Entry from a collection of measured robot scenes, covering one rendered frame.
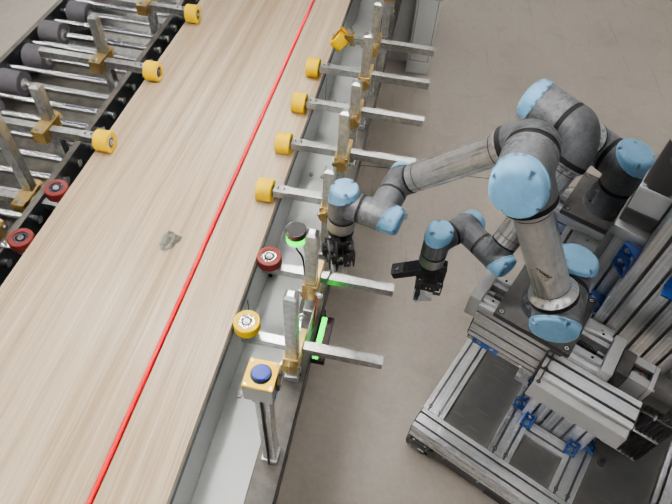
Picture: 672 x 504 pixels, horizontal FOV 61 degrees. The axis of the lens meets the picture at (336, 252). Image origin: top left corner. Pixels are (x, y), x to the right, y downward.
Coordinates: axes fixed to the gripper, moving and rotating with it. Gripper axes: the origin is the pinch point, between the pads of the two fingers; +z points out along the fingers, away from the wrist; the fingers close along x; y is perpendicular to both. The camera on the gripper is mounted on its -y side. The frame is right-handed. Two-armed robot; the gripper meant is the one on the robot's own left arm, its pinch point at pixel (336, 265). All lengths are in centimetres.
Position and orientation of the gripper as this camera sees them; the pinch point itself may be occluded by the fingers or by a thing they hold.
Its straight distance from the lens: 169.2
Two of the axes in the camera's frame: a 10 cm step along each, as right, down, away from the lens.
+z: -0.5, 6.2, 7.8
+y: 1.5, 7.8, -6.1
